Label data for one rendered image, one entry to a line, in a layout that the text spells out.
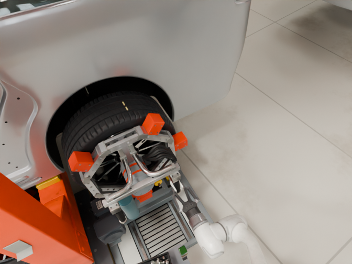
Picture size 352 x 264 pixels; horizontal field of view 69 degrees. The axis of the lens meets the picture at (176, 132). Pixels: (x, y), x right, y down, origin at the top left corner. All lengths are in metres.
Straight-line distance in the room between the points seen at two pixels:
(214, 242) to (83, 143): 0.79
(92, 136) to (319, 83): 2.74
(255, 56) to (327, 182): 1.81
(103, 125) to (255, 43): 2.89
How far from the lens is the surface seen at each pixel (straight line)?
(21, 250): 1.26
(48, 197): 1.82
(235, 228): 1.36
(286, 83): 3.32
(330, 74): 3.61
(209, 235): 1.31
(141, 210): 2.17
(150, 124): 1.30
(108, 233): 1.91
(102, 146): 1.31
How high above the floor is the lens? 2.15
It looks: 53 degrees down
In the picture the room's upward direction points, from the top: 6 degrees counter-clockwise
